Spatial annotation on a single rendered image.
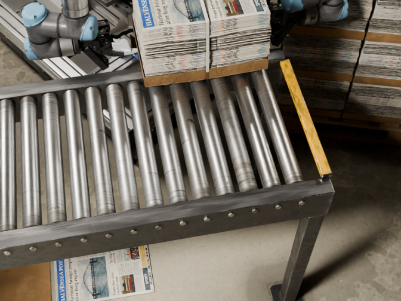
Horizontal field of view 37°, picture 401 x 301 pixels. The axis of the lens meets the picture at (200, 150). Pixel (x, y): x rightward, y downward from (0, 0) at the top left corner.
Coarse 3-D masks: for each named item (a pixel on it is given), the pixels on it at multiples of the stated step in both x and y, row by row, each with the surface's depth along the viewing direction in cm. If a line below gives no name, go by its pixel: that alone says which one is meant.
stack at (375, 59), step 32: (352, 0) 205; (384, 0) 203; (384, 32) 215; (320, 64) 233; (352, 64) 230; (384, 64) 227; (288, 96) 251; (320, 96) 248; (352, 96) 245; (384, 96) 243; (288, 128) 268; (384, 128) 258
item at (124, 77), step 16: (272, 64) 189; (48, 80) 183; (64, 80) 182; (80, 80) 182; (96, 80) 182; (112, 80) 182; (128, 80) 182; (208, 80) 189; (272, 80) 195; (0, 96) 179; (16, 96) 179; (32, 96) 180; (80, 96) 184; (192, 96) 194; (16, 112) 184
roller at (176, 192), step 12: (156, 96) 179; (156, 108) 176; (168, 108) 178; (156, 120) 174; (168, 120) 174; (156, 132) 174; (168, 132) 171; (168, 144) 168; (168, 156) 166; (168, 168) 164; (180, 168) 165; (168, 180) 162; (180, 180) 162; (168, 192) 161; (180, 192) 159
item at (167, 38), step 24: (144, 0) 169; (168, 0) 169; (144, 24) 163; (168, 24) 162; (192, 24) 163; (144, 48) 167; (168, 48) 169; (192, 48) 170; (144, 72) 175; (168, 72) 176
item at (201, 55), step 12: (192, 0) 170; (204, 0) 170; (204, 24) 164; (216, 24) 165; (204, 36) 168; (216, 36) 169; (204, 48) 172; (216, 48) 172; (204, 60) 176; (216, 60) 177
